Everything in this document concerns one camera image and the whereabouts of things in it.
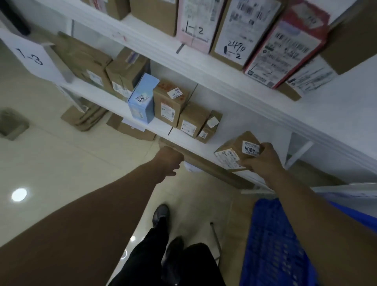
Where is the small red box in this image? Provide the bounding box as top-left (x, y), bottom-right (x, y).
top-left (243, 0), bottom-right (330, 89)

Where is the person's right leg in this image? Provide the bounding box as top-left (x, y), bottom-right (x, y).
top-left (176, 243), bottom-right (226, 286)

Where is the light blue box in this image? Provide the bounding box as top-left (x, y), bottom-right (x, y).
top-left (127, 73), bottom-right (161, 124)

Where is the pink box wrinkled label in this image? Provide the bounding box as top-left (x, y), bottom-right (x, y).
top-left (176, 0), bottom-right (226, 55)

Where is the square floor drain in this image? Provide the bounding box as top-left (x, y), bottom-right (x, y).
top-left (0, 107), bottom-right (30, 141)

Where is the folded cardboard pad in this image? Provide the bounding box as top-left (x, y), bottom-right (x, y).
top-left (61, 101), bottom-right (108, 132)

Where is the white metal shelf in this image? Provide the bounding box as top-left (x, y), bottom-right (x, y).
top-left (29, 0), bottom-right (377, 198)

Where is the green printed cardboard box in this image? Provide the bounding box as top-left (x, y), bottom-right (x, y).
top-left (50, 31), bottom-right (114, 90)

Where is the brown parcel 1012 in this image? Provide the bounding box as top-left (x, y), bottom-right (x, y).
top-left (129, 0), bottom-right (179, 37)

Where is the person's left forearm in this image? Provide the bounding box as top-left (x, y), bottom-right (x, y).
top-left (0, 162), bottom-right (161, 286)

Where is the red-taped parcel marked 1-2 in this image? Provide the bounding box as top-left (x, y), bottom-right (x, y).
top-left (81, 0), bottom-right (131, 20)

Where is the torn brown cardboard sheet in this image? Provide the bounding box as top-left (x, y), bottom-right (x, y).
top-left (106, 113), bottom-right (157, 141)

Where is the person's right forearm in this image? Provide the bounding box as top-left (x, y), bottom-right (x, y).
top-left (264, 168), bottom-right (377, 286)

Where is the brown box labelled 4004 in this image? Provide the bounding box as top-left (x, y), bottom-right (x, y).
top-left (214, 131), bottom-right (263, 172)

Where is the blue plastic crate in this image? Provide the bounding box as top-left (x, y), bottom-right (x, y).
top-left (240, 198), bottom-right (377, 286)

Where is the white paper shelf label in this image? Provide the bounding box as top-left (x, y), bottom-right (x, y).
top-left (0, 28), bottom-right (74, 84)

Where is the long brown box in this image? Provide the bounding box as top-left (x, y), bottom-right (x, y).
top-left (196, 110), bottom-right (223, 144)

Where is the person's leg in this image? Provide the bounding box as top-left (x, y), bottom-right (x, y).
top-left (109, 224), bottom-right (170, 286)
top-left (176, 243), bottom-right (226, 286)

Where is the person's left hand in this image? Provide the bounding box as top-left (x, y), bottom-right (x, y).
top-left (152, 146), bottom-right (185, 183)

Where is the narrow brown box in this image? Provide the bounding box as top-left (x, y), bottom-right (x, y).
top-left (276, 0), bottom-right (377, 102)

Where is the person's right hand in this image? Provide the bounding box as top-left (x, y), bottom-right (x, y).
top-left (240, 143), bottom-right (285, 180)

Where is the person's left shoe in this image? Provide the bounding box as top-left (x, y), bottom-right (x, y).
top-left (152, 204), bottom-right (170, 229)

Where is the person's left leg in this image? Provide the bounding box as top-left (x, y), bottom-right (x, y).
top-left (109, 224), bottom-right (170, 286)

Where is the person's right shoe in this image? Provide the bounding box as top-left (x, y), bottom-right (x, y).
top-left (162, 236), bottom-right (185, 283)

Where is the brown parcel white label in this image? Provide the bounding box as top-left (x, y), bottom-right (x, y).
top-left (105, 47), bottom-right (151, 99)

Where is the brown box labelled 2490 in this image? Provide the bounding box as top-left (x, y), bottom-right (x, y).
top-left (209, 0), bottom-right (288, 71)

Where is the brown parcel marked 1-3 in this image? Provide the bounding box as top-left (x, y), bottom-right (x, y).
top-left (176, 101), bottom-right (212, 138)

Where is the person's shoe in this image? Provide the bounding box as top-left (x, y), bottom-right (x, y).
top-left (162, 236), bottom-right (185, 283)
top-left (152, 204), bottom-right (170, 229)

